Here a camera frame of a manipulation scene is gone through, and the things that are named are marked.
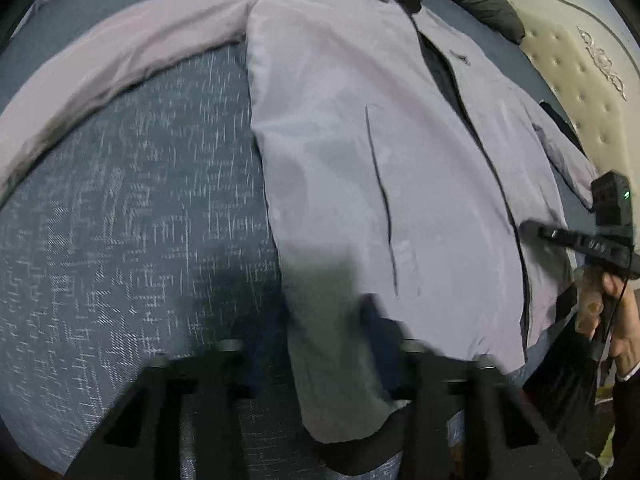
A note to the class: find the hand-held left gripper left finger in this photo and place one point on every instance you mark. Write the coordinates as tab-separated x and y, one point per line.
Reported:
230	375

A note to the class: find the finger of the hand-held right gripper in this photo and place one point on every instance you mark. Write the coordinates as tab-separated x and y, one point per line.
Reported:
542	232

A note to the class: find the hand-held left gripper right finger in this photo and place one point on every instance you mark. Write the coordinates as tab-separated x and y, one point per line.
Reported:
377	340

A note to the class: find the grey jacket with black trim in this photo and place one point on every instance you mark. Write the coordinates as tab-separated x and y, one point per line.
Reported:
340	135

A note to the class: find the person's right forearm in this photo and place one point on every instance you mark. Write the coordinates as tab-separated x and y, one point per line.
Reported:
627	410

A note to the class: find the person's right hand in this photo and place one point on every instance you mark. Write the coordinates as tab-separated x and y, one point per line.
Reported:
631	330

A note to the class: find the cream tufted bed headboard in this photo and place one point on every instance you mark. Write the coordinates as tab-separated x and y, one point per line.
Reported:
575	60

